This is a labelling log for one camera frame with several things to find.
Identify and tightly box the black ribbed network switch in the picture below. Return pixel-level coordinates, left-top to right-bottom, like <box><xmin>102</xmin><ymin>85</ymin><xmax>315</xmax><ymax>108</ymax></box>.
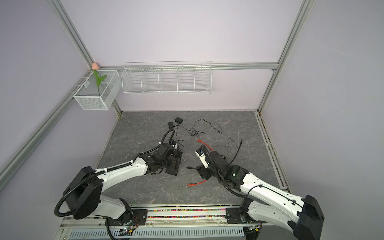
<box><xmin>166</xmin><ymin>151</ymin><xmax>183</xmax><ymax>176</ymax></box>

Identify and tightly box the black ethernet cable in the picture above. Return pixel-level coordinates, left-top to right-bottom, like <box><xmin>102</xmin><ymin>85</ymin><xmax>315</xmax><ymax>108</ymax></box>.
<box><xmin>185</xmin><ymin>139</ymin><xmax>244</xmax><ymax>172</ymax></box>

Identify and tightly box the black power plug cable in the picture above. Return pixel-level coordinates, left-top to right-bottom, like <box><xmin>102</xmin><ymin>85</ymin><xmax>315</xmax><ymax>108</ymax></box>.
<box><xmin>172</xmin><ymin>123</ymin><xmax>185</xmax><ymax>151</ymax></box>

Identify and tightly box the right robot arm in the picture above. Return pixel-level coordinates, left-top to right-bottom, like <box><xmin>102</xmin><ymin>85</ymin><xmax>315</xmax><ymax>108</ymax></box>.
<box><xmin>196</xmin><ymin>145</ymin><xmax>325</xmax><ymax>240</ymax></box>

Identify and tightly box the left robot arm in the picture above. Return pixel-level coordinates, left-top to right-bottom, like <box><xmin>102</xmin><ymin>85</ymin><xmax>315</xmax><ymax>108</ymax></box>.
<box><xmin>54</xmin><ymin>129</ymin><xmax>183</xmax><ymax>225</ymax></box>

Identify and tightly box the black power adapter far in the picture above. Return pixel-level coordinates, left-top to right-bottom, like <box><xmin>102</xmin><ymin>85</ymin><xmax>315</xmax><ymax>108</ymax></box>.
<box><xmin>175</xmin><ymin>118</ymin><xmax>183</xmax><ymax>125</ymax></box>

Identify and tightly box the white mesh box basket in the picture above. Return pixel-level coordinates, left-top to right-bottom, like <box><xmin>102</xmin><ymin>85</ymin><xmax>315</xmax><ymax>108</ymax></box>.
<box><xmin>74</xmin><ymin>70</ymin><xmax>122</xmax><ymax>111</ymax></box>

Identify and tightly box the artificial pink tulip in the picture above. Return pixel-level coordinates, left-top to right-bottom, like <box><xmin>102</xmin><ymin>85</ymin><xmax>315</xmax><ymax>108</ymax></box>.
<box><xmin>92</xmin><ymin>63</ymin><xmax>107</xmax><ymax>97</ymax></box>

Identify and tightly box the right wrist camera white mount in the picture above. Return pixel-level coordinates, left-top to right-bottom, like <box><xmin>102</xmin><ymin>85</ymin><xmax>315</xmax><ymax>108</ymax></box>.
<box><xmin>196</xmin><ymin>147</ymin><xmax>209</xmax><ymax>168</ymax></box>

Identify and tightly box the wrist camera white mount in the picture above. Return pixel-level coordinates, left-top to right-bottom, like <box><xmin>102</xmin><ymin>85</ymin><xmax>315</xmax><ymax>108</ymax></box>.
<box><xmin>170</xmin><ymin>141</ymin><xmax>179</xmax><ymax>150</ymax></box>
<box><xmin>196</xmin><ymin>147</ymin><xmax>209</xmax><ymax>168</ymax></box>

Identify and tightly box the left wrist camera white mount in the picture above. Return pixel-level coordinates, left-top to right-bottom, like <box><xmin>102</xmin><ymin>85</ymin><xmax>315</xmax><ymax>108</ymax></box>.
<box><xmin>170</xmin><ymin>141</ymin><xmax>179</xmax><ymax>150</ymax></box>

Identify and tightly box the red ethernet cable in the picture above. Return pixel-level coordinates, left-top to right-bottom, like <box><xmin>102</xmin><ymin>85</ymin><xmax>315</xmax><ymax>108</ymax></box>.
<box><xmin>186</xmin><ymin>138</ymin><xmax>215</xmax><ymax>188</ymax></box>

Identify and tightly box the thin black adapter cable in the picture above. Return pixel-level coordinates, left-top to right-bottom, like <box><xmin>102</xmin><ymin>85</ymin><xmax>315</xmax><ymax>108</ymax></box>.
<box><xmin>176</xmin><ymin>118</ymin><xmax>221</xmax><ymax>139</ymax></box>

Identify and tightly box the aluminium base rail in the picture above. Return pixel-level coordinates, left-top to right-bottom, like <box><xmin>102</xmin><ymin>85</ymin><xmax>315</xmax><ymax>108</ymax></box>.
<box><xmin>53</xmin><ymin>204</ymin><xmax>319</xmax><ymax>240</ymax></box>

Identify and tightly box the white wire wall basket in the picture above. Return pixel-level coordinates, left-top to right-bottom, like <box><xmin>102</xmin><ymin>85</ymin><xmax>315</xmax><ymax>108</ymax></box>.
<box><xmin>122</xmin><ymin>61</ymin><xmax>213</xmax><ymax>94</ymax></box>

